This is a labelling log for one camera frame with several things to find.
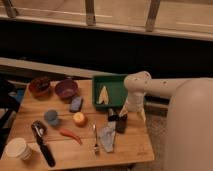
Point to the yellow wedge in tray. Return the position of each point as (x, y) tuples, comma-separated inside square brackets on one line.
[(103, 96)]

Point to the purple bowl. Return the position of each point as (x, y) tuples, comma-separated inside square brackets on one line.
[(66, 88)]

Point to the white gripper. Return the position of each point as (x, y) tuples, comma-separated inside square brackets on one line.
[(134, 103)]

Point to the small black cylinder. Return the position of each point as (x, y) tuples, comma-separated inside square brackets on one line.
[(112, 115)]

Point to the yellow apple toy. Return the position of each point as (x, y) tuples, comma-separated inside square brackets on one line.
[(80, 119)]

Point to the metal fork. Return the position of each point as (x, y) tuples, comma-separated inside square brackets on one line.
[(96, 146)]

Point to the black chair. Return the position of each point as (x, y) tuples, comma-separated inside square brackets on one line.
[(10, 104)]

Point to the blue sponge block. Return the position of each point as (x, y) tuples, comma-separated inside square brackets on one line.
[(76, 104)]

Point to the blue round cup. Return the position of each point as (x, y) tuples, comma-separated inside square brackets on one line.
[(51, 117)]

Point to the white paper cup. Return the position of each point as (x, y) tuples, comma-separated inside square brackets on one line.
[(18, 148)]

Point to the green plastic tray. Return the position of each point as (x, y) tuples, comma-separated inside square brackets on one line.
[(114, 84)]

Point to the red bowl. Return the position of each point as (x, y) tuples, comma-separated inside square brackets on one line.
[(39, 86)]

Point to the black handled peeler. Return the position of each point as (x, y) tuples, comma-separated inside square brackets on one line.
[(39, 130)]

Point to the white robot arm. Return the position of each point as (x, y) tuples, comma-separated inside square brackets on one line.
[(189, 132)]

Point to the red chili pepper toy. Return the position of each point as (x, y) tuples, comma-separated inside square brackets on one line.
[(70, 134)]

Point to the grey cloth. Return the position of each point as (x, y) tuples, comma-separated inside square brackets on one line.
[(107, 136)]

